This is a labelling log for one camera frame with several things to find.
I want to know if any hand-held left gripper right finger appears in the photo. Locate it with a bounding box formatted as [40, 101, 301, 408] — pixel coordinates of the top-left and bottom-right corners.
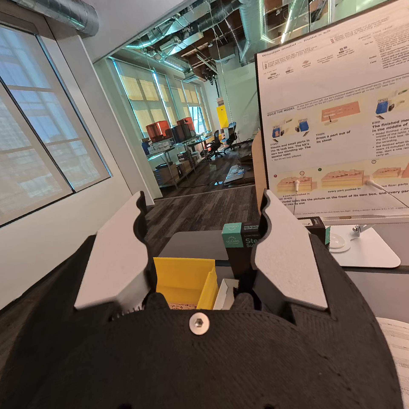
[250, 189, 329, 317]

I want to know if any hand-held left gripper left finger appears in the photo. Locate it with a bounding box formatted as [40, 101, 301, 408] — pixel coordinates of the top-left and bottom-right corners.
[74, 191, 158, 312]

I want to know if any dark model kit box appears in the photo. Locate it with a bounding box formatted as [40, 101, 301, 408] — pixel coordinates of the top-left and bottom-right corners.
[222, 217, 331, 288]

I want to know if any yellow plastic bin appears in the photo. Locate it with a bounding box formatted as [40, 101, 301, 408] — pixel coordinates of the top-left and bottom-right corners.
[153, 257, 219, 310]

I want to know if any white cardboard tray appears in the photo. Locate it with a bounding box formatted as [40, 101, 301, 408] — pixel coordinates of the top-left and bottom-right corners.
[212, 279, 240, 310]

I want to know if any white document stand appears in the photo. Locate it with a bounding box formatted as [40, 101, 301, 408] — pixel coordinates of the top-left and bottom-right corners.
[320, 216, 401, 267]

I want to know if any flat cardboard pile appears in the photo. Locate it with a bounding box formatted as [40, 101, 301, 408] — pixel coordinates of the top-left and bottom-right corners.
[224, 160, 256, 184]

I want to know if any metal work table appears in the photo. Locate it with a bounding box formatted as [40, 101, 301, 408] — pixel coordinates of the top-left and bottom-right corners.
[142, 134, 206, 189]

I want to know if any large orange 3D printer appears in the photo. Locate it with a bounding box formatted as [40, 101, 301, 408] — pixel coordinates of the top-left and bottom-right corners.
[146, 121, 169, 143]

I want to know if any blue office chair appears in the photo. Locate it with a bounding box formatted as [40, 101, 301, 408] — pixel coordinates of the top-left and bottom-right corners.
[223, 121, 239, 151]

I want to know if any black office chair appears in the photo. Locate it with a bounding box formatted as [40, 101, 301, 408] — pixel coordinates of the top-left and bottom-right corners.
[204, 129, 225, 159]

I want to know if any printed booklet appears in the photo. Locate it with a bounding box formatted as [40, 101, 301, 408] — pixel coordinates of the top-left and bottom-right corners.
[375, 316, 409, 409]

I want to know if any large frosted window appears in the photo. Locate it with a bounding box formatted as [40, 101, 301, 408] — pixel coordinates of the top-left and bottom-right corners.
[0, 22, 112, 228]

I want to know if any printed instruction sheet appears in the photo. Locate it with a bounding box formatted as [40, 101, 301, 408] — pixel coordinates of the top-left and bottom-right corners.
[256, 6, 409, 219]

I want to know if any yellow wall panel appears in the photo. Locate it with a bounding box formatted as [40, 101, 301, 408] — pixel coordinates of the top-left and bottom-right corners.
[216, 105, 229, 137]

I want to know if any silver ventilation duct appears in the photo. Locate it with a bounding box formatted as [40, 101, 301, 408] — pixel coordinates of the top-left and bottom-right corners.
[239, 0, 266, 62]

